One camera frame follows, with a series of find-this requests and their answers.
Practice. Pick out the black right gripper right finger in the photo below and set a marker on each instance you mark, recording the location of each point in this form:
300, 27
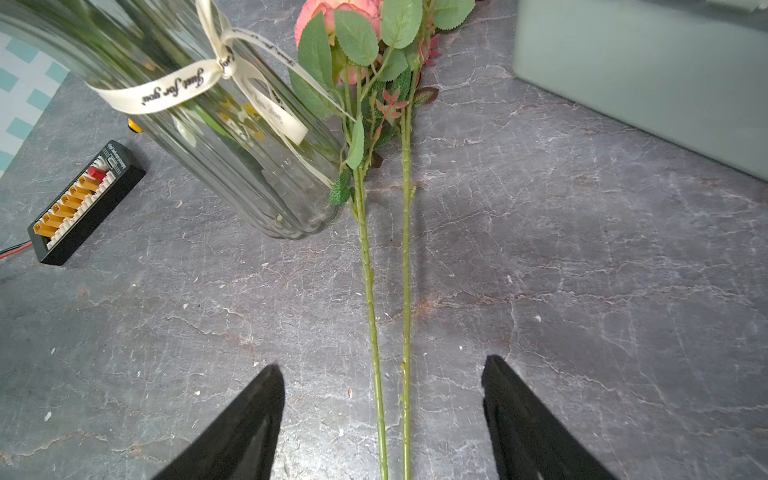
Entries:
528, 441

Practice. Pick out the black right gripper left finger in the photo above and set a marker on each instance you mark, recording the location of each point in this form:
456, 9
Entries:
241, 442

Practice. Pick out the pink orange peony stem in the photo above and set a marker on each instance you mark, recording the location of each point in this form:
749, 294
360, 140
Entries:
356, 75
414, 31

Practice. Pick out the clear glass ribbed vase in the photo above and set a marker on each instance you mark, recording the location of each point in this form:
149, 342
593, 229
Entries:
202, 90

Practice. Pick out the black parallel charging board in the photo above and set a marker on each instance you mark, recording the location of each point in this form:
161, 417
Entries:
69, 220

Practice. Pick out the yellow black pliers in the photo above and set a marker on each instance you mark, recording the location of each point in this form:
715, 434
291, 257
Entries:
134, 127

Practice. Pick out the green translucent storage box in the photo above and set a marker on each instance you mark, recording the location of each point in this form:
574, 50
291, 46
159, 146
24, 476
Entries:
691, 72

